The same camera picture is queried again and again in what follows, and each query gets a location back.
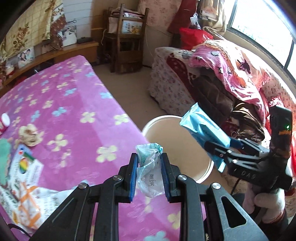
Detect keys on ring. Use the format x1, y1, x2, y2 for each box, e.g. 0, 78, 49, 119
230, 130, 241, 139

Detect crumpled brown tissue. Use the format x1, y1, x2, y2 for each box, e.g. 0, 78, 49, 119
18, 123, 44, 147

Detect white orange printed wrapper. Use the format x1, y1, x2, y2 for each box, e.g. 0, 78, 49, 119
1, 183, 73, 233

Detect right hand white glove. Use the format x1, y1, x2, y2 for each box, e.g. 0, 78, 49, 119
242, 183, 285, 224

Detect pink floral table cloth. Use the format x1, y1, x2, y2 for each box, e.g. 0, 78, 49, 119
1, 56, 180, 240

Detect wooden chair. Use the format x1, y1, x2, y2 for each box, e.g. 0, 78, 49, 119
101, 4, 149, 73

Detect framed family photo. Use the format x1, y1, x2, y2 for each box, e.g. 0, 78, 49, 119
18, 47, 35, 69

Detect white plastic wrapper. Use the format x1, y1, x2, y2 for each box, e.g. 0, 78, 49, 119
136, 143, 165, 198

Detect blue white medicine box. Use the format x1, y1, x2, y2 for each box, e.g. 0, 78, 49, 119
16, 144, 35, 161

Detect white yogurt drink bottle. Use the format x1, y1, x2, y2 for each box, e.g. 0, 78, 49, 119
0, 113, 11, 135

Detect red plastic bag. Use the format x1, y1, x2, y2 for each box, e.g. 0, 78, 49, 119
179, 28, 213, 50

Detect white cat picture frame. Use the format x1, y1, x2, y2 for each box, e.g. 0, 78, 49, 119
58, 24, 77, 47

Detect yellow floral hanging cloth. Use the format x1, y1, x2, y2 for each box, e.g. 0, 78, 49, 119
1, 0, 67, 63

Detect wooden sideboard shelf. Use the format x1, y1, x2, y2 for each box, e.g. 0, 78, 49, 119
3, 41, 99, 87

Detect pink cartoon blanket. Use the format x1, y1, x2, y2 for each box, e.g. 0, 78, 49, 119
189, 40, 272, 125

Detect brown jacket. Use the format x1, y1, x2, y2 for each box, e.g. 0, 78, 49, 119
192, 75, 265, 143

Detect white rainbow medicine box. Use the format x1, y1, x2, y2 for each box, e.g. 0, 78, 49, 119
7, 153, 44, 200

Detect blue wet wipes pack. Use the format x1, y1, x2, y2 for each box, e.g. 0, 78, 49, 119
179, 102, 232, 173

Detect white round trash bin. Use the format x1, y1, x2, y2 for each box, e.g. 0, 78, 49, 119
142, 115, 214, 183

